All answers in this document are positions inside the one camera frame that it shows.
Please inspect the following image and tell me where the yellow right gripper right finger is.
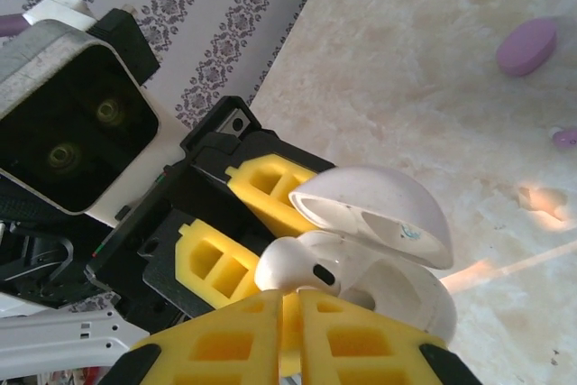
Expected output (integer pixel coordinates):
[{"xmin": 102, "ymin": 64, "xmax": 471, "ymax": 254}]
[{"xmin": 299, "ymin": 288, "xmax": 483, "ymax": 385}]

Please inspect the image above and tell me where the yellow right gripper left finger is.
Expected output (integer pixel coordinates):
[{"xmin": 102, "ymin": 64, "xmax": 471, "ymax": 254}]
[{"xmin": 105, "ymin": 289, "xmax": 284, "ymax": 385}]

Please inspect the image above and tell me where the white wireless earbud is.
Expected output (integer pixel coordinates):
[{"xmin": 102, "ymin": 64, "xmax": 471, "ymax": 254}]
[{"xmin": 254, "ymin": 235, "xmax": 343, "ymax": 300}]

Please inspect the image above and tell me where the white earbud charging case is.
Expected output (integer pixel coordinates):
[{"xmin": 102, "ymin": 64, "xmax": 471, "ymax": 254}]
[{"xmin": 265, "ymin": 166, "xmax": 457, "ymax": 362}]

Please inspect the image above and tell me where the purple wireless earbud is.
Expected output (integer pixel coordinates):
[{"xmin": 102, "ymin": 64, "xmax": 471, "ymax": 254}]
[{"xmin": 547, "ymin": 126, "xmax": 577, "ymax": 152}]

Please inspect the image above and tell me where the purple earbud charging case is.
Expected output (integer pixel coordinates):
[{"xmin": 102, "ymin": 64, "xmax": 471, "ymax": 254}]
[{"xmin": 495, "ymin": 16, "xmax": 558, "ymax": 78}]

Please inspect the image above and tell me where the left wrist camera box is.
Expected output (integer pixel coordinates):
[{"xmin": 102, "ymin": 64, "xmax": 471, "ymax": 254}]
[{"xmin": 0, "ymin": 0, "xmax": 162, "ymax": 228}]

